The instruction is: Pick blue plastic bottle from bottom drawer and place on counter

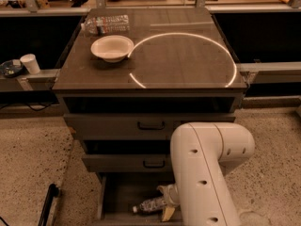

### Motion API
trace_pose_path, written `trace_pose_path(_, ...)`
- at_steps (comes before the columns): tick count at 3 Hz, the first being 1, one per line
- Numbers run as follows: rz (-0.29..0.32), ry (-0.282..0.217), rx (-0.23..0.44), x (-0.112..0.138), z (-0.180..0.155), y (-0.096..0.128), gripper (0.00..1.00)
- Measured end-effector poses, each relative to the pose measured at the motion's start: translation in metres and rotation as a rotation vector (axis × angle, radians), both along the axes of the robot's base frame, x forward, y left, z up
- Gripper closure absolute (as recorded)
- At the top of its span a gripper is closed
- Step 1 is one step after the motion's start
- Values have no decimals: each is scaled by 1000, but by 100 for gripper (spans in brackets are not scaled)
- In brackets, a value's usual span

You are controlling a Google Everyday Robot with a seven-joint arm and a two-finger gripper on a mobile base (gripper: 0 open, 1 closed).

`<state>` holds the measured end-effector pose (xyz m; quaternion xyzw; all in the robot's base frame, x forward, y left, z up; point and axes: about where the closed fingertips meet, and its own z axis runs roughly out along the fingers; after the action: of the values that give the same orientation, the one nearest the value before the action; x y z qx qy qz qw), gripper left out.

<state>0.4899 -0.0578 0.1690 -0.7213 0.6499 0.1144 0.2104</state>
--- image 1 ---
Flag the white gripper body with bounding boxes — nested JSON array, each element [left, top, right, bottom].
[[163, 184, 180, 206]]

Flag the blue labelled plastic bottle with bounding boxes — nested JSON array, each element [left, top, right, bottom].
[[133, 196, 166, 214]]

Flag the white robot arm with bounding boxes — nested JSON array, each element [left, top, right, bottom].
[[158, 122, 255, 226]]

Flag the grey middle drawer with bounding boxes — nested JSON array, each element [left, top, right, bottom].
[[82, 154, 172, 172]]

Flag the grey drawer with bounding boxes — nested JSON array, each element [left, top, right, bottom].
[[64, 113, 235, 140], [89, 172, 182, 226], [82, 154, 172, 172]]

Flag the grey bottom drawer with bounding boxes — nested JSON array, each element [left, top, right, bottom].
[[89, 172, 182, 226]]

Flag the grey top drawer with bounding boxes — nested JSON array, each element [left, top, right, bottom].
[[64, 113, 235, 140]]

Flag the grey drawer cabinet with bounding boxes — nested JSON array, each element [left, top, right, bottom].
[[52, 7, 248, 226]]

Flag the clear plastic water bottle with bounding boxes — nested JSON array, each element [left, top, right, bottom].
[[81, 15, 130, 36]]

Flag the white bowl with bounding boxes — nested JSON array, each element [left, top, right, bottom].
[[90, 35, 134, 63]]

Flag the white paper cup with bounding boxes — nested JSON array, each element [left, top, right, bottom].
[[20, 54, 40, 74]]

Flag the dark small plate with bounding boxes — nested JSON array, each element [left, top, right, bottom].
[[0, 59, 24, 78]]

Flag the black floor cable bar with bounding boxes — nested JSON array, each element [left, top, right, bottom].
[[38, 184, 60, 226]]

